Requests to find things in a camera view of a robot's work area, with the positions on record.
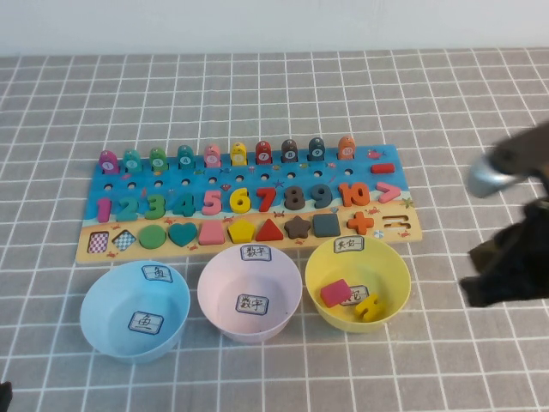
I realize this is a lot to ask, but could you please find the red number seven piece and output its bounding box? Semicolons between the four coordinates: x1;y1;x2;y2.
256;186;279;214

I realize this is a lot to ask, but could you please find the purple fish peg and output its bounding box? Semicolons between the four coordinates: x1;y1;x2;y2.
99;149;121;175

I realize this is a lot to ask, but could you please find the red rectangle puzzle piece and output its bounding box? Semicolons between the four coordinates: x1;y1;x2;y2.
320;278;353;309

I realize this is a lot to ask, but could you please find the light blue plastic bowl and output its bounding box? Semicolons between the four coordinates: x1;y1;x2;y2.
80;259;191;365

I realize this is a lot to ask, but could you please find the orange plus sign piece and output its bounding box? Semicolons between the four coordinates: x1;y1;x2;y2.
347;212;377;236

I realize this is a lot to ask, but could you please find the pink fish peg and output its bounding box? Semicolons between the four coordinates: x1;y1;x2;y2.
203;143;222;168

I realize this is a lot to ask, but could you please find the light pink plastic bowl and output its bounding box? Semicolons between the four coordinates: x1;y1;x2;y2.
196;244;304;343

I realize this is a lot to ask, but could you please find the pink trapezoid piece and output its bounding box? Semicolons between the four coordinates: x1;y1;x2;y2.
198;221;227;246

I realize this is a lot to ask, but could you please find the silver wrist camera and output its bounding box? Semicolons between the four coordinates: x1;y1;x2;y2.
467;150;522;198

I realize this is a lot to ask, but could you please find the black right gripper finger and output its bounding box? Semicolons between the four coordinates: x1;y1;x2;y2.
459;275;489;308
486;276;522;306

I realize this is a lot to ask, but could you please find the brown fish peg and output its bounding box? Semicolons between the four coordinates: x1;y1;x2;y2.
281;138;300;164

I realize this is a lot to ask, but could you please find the green circle piece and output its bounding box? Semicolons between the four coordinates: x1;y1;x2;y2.
139;224;167;250

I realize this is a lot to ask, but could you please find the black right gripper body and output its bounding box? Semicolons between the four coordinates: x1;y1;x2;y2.
467;200;549;301

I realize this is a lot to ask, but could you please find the yellow pentagon piece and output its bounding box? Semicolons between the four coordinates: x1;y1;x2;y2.
227;219;257;245

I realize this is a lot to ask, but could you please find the yellow number six piece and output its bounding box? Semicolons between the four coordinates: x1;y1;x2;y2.
229;187;253;215

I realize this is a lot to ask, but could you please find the green fish peg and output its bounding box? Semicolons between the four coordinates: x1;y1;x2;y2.
148;147;168;172

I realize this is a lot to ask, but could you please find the brown number eight piece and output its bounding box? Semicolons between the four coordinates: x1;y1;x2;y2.
285;185;306;212

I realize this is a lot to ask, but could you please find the orange fish peg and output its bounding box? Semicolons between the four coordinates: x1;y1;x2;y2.
337;136;357;161

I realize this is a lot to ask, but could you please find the blue-green fish peg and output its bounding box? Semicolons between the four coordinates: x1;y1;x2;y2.
177;144;196;171

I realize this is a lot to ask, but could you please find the grey checked tablecloth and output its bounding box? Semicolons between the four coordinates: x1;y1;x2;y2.
0;49;549;412

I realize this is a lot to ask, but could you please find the yellow fish peg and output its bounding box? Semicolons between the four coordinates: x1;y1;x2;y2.
230;142;249;167

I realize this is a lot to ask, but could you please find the teal heart piece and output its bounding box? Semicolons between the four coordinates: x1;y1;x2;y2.
167;222;199;249

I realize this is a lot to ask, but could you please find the dark blue number nine piece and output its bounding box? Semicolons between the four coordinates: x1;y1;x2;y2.
311;184;335;210

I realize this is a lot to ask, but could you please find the yellow equals sign piece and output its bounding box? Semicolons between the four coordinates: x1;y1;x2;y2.
353;293;383;321

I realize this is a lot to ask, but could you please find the dark blue square piece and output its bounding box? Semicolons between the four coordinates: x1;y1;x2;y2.
312;213;342;238

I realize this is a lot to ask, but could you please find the yellow plastic bowl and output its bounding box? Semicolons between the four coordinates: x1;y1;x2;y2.
305;234;412;334

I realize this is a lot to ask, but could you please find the teal fish peg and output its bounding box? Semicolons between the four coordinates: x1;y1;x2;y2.
123;148;143;173

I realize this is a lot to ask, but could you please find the pink number five piece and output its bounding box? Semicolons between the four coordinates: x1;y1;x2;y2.
202;190;224;217

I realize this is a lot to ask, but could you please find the teal number four piece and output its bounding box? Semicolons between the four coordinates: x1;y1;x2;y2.
172;193;197;218

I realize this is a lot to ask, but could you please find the red fish peg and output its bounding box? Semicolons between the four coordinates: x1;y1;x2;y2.
255;140;275;166

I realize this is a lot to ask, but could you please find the orange number ten piece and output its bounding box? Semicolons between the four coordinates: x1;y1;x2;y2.
338;182;372;209

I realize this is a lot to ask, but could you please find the green number three piece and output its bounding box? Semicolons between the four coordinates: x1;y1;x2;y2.
144;194;167;220

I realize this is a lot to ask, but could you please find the teal number two piece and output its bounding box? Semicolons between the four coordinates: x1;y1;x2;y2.
116;196;141;222

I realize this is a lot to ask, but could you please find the colourful wooden puzzle board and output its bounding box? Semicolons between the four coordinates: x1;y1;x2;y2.
75;143;424;264

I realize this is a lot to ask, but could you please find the red triangle piece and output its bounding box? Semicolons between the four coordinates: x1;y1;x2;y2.
256;217;285;242

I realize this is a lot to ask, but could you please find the brown star piece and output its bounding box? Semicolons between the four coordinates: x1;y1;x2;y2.
284;215;313;239

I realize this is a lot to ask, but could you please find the pink greater-than sign piece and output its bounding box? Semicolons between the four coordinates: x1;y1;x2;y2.
376;183;402;203

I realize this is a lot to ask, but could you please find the dark blue fish peg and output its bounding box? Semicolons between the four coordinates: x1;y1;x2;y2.
308;136;326;163

